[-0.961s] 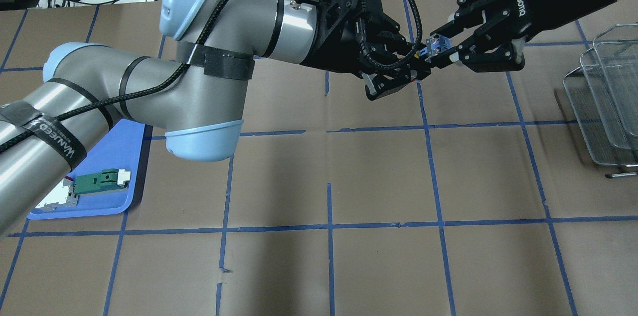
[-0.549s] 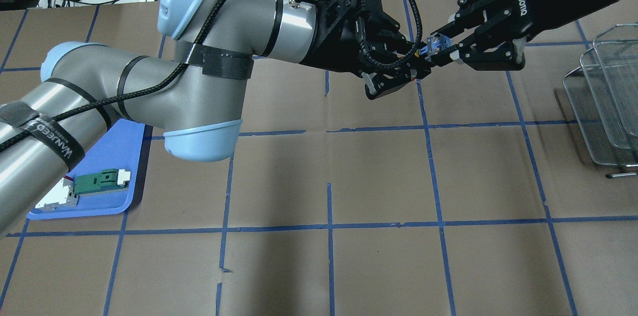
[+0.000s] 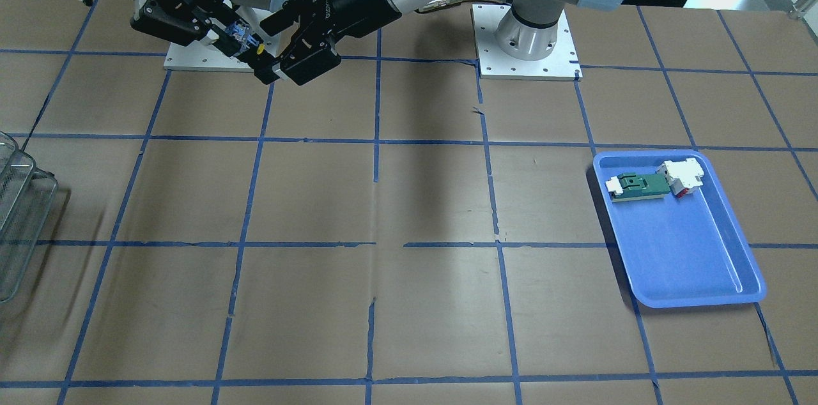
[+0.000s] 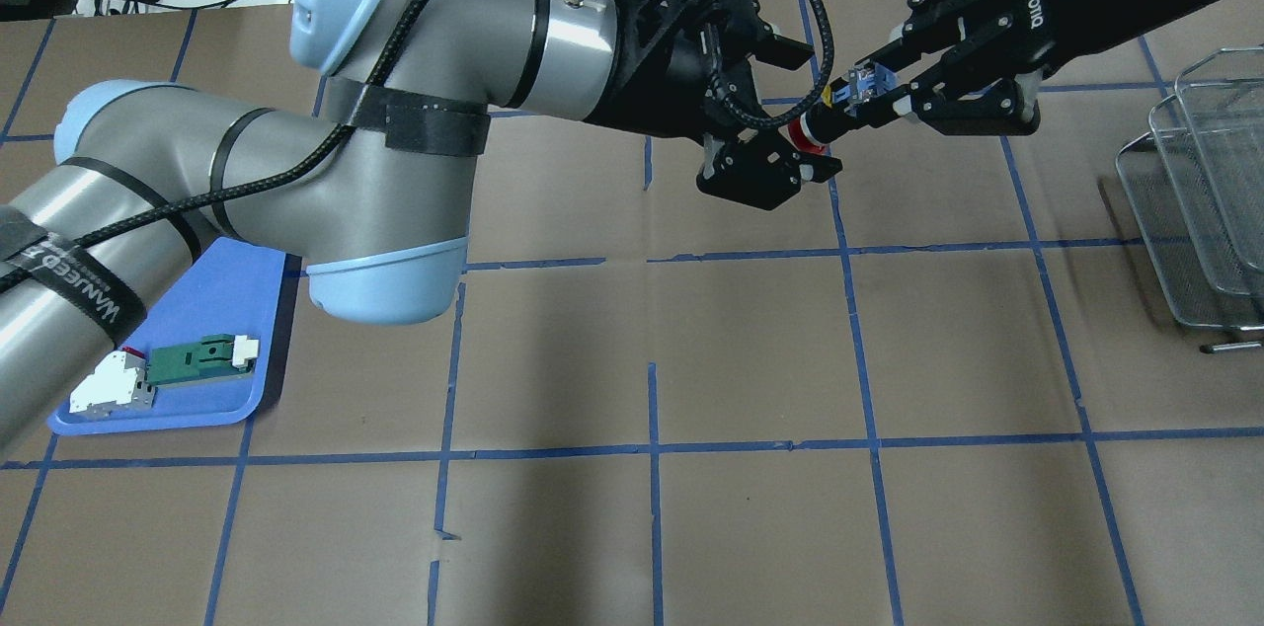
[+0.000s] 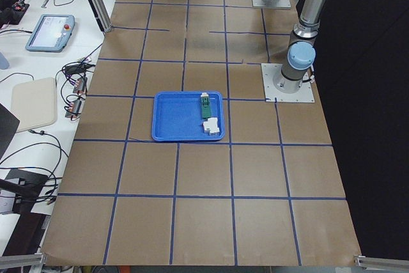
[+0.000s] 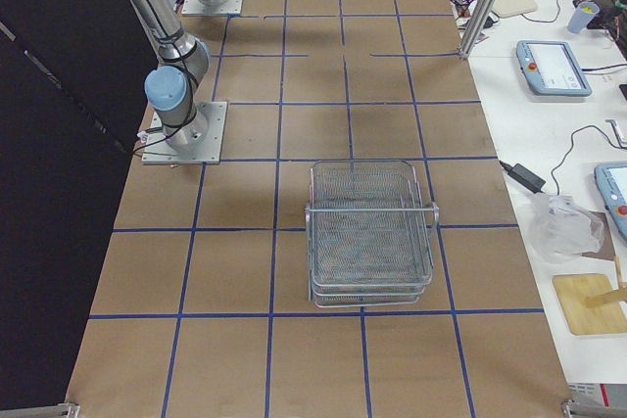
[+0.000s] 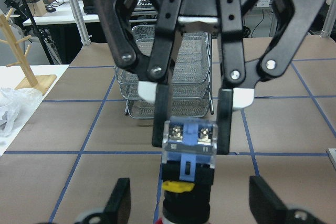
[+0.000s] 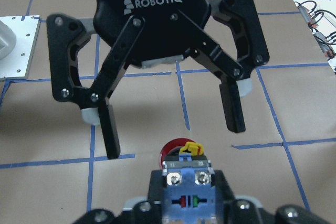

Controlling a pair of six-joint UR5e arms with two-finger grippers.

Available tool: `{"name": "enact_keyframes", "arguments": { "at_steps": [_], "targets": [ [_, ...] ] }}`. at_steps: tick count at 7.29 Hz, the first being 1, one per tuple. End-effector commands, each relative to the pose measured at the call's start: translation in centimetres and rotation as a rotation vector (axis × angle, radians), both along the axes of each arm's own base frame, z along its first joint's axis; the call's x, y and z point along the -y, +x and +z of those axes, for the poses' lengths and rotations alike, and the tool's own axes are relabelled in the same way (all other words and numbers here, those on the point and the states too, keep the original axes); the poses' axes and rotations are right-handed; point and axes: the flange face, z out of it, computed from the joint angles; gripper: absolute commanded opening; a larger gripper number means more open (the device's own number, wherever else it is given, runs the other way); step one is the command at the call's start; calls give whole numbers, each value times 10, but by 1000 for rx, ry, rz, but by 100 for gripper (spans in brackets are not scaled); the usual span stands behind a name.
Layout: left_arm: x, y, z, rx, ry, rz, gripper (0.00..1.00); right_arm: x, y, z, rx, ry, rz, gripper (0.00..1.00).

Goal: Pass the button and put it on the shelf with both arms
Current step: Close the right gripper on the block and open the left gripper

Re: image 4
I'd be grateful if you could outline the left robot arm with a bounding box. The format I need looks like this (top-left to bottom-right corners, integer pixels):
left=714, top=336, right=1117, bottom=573
left=1, top=0, right=841, bottom=451

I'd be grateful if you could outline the wire mesh shelf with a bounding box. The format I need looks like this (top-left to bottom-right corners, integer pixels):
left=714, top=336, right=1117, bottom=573
left=1115, top=46, right=1263, bottom=354

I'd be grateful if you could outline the green terminal block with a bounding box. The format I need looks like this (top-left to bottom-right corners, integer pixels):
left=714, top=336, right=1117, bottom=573
left=147, top=334, right=260, bottom=387

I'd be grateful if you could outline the red emergency stop button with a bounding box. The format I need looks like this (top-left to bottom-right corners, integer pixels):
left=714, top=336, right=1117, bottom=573
left=786, top=59, right=910, bottom=154

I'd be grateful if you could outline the black braided cable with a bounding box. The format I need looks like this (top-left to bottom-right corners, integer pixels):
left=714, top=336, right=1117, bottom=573
left=0, top=0, right=838, bottom=296

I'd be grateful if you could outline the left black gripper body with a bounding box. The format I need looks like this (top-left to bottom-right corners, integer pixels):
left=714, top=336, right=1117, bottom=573
left=586, top=0, right=775, bottom=137

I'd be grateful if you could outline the white circuit breaker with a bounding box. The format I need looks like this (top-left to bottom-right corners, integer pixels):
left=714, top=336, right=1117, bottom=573
left=68, top=348, right=155, bottom=419

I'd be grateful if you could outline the blue plastic tray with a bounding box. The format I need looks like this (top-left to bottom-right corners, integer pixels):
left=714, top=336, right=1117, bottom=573
left=46, top=239, right=297, bottom=436

